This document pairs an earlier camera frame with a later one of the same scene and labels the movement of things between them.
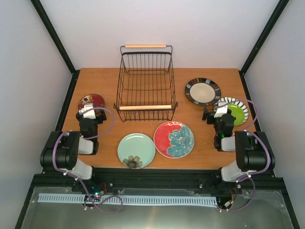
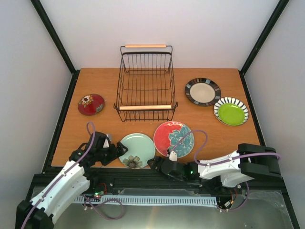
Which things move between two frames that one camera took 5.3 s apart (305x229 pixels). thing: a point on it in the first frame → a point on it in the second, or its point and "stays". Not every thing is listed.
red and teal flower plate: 174,140 stays
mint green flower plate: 136,150 stays
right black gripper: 208,114 → 157,159
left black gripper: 103,117 → 115,155
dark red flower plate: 96,100 stays
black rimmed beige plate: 203,91 stays
